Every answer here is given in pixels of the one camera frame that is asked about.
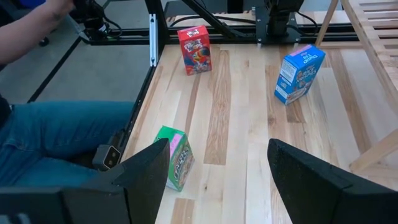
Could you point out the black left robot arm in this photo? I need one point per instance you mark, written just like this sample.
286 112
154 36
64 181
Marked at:
280 18

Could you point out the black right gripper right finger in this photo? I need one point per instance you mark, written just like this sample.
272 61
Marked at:
311 193

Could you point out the wooden slatted shelf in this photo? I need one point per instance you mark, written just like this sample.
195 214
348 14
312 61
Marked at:
373 46

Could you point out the person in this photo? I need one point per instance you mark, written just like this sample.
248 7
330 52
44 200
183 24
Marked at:
46 133

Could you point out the blue Rice Krispies cereal box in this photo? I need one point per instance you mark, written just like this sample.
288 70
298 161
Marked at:
297 74

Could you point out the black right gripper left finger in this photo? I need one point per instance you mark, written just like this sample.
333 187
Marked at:
136 193

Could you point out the small table-level camera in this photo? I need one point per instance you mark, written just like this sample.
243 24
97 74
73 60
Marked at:
107 157

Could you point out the silver aluminium profile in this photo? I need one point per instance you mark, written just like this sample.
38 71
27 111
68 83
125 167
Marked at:
153 40

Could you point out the red Froot Loops cereal box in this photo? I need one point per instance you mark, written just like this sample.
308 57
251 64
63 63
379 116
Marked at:
194 49

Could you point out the green Apple Jacks cereal box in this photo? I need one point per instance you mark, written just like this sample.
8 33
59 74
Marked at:
182 161

